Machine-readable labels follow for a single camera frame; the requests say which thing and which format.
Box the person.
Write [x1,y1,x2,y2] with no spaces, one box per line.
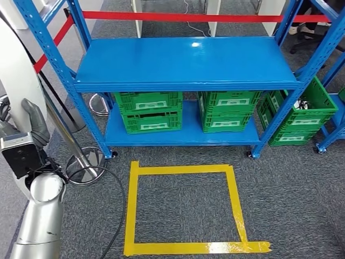
[288,0,332,37]

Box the white desk leg panel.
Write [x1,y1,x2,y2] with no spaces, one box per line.
[257,0,286,37]
[206,0,221,38]
[131,0,143,38]

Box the black and white cable bundle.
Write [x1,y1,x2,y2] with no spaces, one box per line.
[292,98,310,111]

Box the white curved plastic part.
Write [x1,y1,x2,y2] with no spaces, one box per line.
[0,16,48,201]

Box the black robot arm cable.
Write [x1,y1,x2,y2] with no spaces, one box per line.
[40,152,127,259]

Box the blue metal shelf rack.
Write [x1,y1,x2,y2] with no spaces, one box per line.
[316,53,345,154]
[13,0,345,160]

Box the yellow floor tape square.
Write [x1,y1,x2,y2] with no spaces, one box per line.
[124,161,271,257]

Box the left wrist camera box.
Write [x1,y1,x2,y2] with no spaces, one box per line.
[0,132,44,180]

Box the red barrier belt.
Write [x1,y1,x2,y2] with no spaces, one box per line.
[82,10,331,24]
[33,15,75,74]

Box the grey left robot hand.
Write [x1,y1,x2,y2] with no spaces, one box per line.
[0,98,51,149]

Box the thin white floor cable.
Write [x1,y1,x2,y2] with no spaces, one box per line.
[183,0,211,38]

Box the black office chair base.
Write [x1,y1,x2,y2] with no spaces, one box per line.
[290,30,339,54]

